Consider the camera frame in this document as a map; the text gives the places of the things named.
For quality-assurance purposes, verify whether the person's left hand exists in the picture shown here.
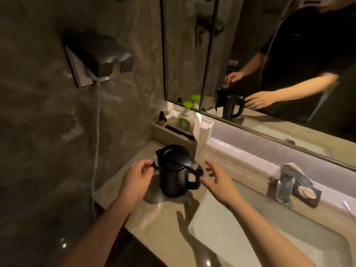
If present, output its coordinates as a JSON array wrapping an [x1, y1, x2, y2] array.
[[119, 159, 155, 209]]

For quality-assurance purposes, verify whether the person's right hand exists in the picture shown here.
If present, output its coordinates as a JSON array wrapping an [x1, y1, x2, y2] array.
[[200, 161, 243, 210]]

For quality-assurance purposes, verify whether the person's left forearm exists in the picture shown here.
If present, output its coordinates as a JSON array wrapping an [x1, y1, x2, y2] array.
[[54, 192, 141, 267]]

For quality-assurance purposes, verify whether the person's right forearm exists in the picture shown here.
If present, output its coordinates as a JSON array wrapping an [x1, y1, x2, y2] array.
[[222, 198, 319, 267]]

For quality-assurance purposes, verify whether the black electric kettle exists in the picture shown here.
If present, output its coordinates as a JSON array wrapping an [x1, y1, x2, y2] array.
[[155, 144, 204, 198]]

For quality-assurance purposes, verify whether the beige stone amenity tray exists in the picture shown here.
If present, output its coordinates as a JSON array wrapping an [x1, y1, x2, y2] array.
[[151, 108, 198, 146]]

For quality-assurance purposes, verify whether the white paper box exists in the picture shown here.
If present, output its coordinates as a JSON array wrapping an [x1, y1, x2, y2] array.
[[193, 112, 215, 159]]

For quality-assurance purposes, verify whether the black comb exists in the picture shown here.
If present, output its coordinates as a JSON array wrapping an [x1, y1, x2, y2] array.
[[164, 124, 197, 141]]

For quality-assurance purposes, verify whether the green pump soap bottle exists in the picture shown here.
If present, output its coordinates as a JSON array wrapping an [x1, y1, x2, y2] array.
[[177, 101, 196, 131]]

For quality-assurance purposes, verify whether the white sink basin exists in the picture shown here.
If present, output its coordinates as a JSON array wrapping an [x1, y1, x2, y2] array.
[[188, 179, 355, 267]]

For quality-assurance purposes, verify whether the clear plastic packet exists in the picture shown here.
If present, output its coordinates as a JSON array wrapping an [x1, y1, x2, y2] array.
[[275, 177, 294, 207]]

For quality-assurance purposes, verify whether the chrome faucet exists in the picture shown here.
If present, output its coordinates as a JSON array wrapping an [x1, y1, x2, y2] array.
[[279, 163, 310, 189]]

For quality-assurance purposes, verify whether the black soap dish with soap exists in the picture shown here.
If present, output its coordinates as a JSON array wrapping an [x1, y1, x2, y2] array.
[[291, 177, 322, 209]]

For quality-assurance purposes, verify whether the white hair dryer cable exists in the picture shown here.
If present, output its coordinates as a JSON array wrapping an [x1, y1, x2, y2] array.
[[90, 79, 104, 221]]

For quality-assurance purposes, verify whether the white hair dryer wall holder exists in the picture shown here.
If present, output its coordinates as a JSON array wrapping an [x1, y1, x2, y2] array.
[[65, 46, 112, 89]]

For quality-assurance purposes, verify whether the wall mirror with black frame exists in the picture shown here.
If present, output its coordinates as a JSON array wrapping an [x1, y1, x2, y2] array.
[[160, 0, 356, 169]]

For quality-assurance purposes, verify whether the black wall hair dryer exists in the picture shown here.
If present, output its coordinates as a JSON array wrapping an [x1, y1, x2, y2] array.
[[65, 31, 135, 79]]

